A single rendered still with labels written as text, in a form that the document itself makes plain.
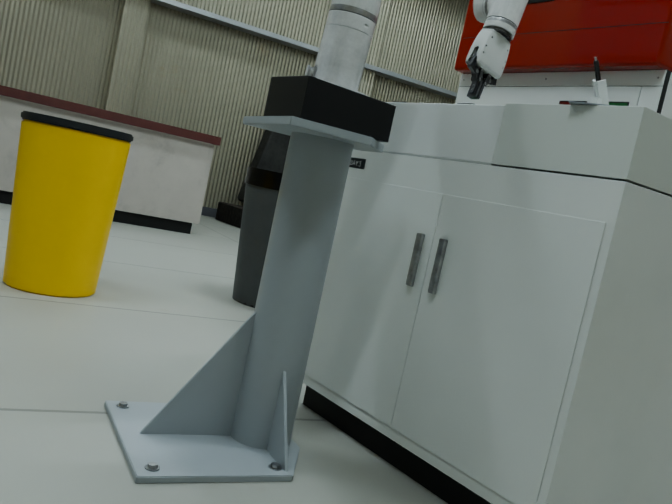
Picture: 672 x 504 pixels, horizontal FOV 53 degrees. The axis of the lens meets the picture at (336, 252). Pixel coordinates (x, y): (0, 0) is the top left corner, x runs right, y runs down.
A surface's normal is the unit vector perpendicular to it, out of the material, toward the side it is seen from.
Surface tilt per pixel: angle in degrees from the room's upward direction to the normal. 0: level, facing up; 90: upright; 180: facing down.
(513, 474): 90
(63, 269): 93
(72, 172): 93
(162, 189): 90
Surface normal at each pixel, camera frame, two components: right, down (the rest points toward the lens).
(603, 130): -0.79, -0.12
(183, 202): 0.45, 0.17
